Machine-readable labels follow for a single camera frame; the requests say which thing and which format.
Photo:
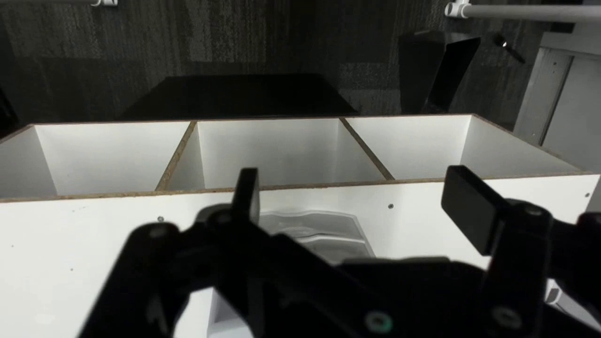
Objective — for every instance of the black bin on floor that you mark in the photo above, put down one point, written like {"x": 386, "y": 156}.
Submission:
{"x": 433, "y": 64}

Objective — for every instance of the white shelf cabinet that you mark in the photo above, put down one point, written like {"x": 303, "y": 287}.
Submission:
{"x": 70, "y": 193}

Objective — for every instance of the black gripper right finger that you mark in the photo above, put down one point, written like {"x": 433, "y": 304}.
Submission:
{"x": 480, "y": 210}

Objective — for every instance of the white pipe frame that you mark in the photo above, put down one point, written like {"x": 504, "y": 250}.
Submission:
{"x": 542, "y": 13}

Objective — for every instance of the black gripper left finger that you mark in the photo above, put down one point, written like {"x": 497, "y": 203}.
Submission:
{"x": 247, "y": 203}

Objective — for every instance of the white plastic drawer unit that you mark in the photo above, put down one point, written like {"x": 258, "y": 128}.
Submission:
{"x": 335, "y": 236}

